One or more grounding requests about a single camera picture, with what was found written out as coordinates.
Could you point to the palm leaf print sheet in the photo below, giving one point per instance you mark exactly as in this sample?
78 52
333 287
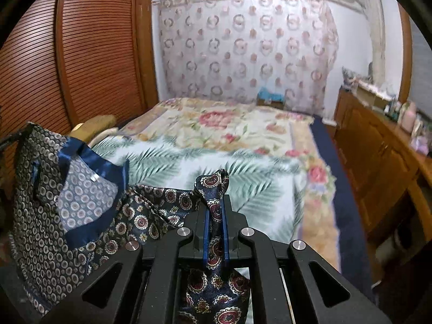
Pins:
269 191

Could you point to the long wooden sideboard cabinet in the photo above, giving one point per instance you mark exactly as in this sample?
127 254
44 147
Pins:
380 164

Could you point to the pink thermos jug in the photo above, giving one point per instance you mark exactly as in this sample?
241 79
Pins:
409 117

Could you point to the tied beige window curtain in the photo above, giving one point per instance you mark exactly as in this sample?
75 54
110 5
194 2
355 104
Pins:
375 17

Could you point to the brown louvered wardrobe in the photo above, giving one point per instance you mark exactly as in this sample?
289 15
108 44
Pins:
66 61

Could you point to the navy blue bed sheet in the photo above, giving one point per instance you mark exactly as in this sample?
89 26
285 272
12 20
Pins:
354 260

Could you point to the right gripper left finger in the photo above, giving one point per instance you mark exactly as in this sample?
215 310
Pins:
140 283

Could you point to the purple tissue pouch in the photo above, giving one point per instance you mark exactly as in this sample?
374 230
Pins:
420 145

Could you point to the cardboard box with blue cloth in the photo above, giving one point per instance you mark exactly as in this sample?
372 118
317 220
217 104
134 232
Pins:
270 99

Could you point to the gold patterned folded blanket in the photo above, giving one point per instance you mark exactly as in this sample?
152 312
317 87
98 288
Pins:
89 129

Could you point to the grey window roller blind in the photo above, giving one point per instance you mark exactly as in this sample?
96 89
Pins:
421 71

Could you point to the navy circle-patterned satin top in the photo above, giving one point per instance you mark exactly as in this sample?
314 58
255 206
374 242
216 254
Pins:
74 210

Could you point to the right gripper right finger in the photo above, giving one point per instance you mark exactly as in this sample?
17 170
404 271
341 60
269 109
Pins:
292 283

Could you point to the open cardboard box on cabinet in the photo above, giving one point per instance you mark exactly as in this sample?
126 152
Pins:
371 97

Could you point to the floral beige quilt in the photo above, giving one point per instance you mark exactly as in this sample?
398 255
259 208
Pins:
225 126

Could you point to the pink circle-patterned curtain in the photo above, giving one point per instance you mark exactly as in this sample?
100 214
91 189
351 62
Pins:
230 50

